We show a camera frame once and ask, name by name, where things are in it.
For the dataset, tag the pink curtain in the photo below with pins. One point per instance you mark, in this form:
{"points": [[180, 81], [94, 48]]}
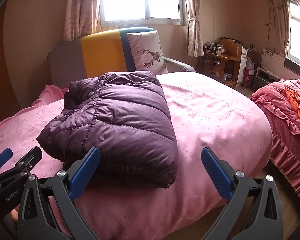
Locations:
{"points": [[81, 18], [194, 45]]}

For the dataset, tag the right pink curtain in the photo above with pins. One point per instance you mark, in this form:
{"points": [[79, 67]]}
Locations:
{"points": [[194, 45]]}

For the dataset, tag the wooden desk with clutter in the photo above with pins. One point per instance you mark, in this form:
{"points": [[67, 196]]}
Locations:
{"points": [[225, 61]]}

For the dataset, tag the side window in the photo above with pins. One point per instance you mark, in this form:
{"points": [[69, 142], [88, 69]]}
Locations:
{"points": [[294, 33]]}

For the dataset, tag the low grey side shelf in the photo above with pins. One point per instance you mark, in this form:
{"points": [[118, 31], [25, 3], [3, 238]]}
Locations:
{"points": [[264, 77]]}

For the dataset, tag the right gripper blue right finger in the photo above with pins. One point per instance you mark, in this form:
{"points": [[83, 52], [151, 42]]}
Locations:
{"points": [[264, 219]]}

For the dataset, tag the person left hand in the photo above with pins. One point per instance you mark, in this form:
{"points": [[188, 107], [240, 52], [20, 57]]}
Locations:
{"points": [[14, 215]]}

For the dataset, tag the red white shopping bag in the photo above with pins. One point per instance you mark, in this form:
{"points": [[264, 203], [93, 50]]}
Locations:
{"points": [[248, 73]]}

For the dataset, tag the white deer print pillow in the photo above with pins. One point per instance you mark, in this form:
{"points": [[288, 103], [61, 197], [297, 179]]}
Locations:
{"points": [[147, 52]]}

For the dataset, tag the grey metal bed rail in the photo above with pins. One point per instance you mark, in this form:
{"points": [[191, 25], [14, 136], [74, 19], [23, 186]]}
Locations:
{"points": [[180, 65]]}

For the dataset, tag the purple quilted down jacket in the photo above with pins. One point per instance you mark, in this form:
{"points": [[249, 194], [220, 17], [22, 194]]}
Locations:
{"points": [[125, 115]]}

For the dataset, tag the bright bedroom window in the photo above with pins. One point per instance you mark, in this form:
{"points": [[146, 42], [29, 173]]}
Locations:
{"points": [[118, 13]]}

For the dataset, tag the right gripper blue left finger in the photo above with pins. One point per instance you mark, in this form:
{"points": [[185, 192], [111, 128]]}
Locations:
{"points": [[36, 219]]}

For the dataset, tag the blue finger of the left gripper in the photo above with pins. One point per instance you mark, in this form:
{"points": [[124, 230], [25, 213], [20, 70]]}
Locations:
{"points": [[1, 158], [21, 171]]}

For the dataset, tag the far side curtain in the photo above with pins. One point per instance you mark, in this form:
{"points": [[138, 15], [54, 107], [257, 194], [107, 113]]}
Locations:
{"points": [[282, 13]]}

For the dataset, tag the left pink curtain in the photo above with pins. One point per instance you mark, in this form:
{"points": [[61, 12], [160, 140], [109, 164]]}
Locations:
{"points": [[81, 18]]}

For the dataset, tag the pink bed duvet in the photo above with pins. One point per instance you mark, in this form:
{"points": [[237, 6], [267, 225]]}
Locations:
{"points": [[204, 113]]}

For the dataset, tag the grey yellow blue headboard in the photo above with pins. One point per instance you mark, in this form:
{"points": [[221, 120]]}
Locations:
{"points": [[92, 55]]}

